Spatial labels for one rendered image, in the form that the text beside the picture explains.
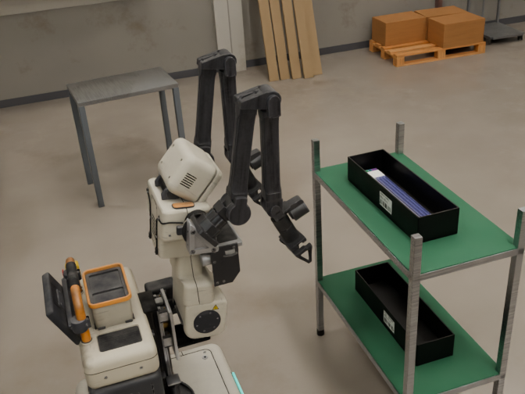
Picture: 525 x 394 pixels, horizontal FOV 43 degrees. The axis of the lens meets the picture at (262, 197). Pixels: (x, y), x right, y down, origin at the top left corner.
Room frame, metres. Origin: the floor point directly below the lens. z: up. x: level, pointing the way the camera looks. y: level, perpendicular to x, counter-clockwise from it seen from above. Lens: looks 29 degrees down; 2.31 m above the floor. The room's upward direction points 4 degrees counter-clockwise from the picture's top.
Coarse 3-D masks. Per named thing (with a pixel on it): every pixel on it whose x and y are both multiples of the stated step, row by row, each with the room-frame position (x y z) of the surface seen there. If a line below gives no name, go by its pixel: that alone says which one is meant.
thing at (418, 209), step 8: (376, 168) 2.58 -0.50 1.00; (376, 176) 2.51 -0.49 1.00; (384, 176) 2.50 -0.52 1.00; (384, 184) 2.43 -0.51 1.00; (392, 184) 2.42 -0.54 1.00; (392, 192) 2.36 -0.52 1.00; (400, 192) 2.35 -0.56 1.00; (400, 200) 2.29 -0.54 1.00; (408, 200) 2.28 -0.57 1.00; (416, 208) 2.22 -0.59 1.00
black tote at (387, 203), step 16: (352, 160) 2.54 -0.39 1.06; (368, 160) 2.61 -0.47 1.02; (384, 160) 2.61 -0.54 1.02; (352, 176) 2.54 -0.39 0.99; (368, 176) 2.40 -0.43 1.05; (400, 176) 2.48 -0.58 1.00; (416, 176) 2.36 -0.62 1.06; (368, 192) 2.40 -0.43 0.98; (384, 192) 2.27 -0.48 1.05; (416, 192) 2.36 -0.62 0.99; (432, 192) 2.25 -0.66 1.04; (384, 208) 2.27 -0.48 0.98; (400, 208) 2.16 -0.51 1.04; (432, 208) 2.24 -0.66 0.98; (448, 208) 2.14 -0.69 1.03; (400, 224) 2.15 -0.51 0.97; (416, 224) 2.05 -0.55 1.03; (432, 224) 2.06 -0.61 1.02; (448, 224) 2.08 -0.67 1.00
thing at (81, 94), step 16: (96, 80) 4.69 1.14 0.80; (112, 80) 4.66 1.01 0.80; (128, 80) 4.64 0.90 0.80; (144, 80) 4.61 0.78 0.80; (160, 80) 4.59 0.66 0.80; (80, 96) 4.36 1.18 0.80; (96, 96) 4.34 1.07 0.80; (112, 96) 4.32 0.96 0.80; (128, 96) 4.36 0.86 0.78; (160, 96) 4.86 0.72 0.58; (176, 96) 4.48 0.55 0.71; (80, 112) 4.23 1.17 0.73; (176, 112) 4.48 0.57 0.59; (80, 128) 4.62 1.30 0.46; (80, 144) 4.61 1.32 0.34; (96, 176) 4.24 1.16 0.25; (96, 192) 4.23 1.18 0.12
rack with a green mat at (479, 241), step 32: (320, 192) 2.69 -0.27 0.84; (352, 192) 2.46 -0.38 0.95; (448, 192) 2.40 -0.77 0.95; (320, 224) 2.69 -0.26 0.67; (384, 224) 2.19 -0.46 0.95; (480, 224) 2.14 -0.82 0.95; (320, 256) 2.69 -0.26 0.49; (416, 256) 1.85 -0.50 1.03; (448, 256) 1.95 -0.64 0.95; (480, 256) 1.93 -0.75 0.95; (512, 256) 1.99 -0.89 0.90; (320, 288) 2.64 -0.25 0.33; (352, 288) 2.60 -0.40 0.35; (416, 288) 1.85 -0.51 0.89; (512, 288) 1.97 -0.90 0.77; (320, 320) 2.68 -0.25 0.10; (352, 320) 2.36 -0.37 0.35; (416, 320) 1.85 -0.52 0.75; (448, 320) 2.32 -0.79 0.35; (512, 320) 1.97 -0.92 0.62; (384, 352) 2.14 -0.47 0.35; (480, 352) 2.10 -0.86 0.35; (416, 384) 1.95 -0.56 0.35; (448, 384) 1.93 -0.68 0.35; (480, 384) 1.94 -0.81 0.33
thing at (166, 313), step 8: (160, 280) 2.21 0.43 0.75; (168, 280) 2.21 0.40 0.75; (152, 288) 2.16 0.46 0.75; (160, 288) 2.16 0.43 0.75; (168, 288) 2.16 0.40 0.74; (160, 296) 2.06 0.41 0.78; (168, 296) 2.16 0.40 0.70; (168, 304) 2.00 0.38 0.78; (176, 304) 2.11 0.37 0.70; (160, 312) 1.97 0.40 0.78; (168, 312) 1.97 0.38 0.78; (160, 320) 1.97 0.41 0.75; (168, 320) 1.97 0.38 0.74; (168, 328) 2.01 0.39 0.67; (176, 328) 2.08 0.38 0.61; (168, 336) 1.97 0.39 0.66; (176, 336) 2.03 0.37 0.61; (184, 336) 2.03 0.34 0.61; (168, 344) 1.97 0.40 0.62; (176, 344) 1.96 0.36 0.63; (184, 344) 1.98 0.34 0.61; (192, 344) 1.99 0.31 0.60; (176, 352) 1.95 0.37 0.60
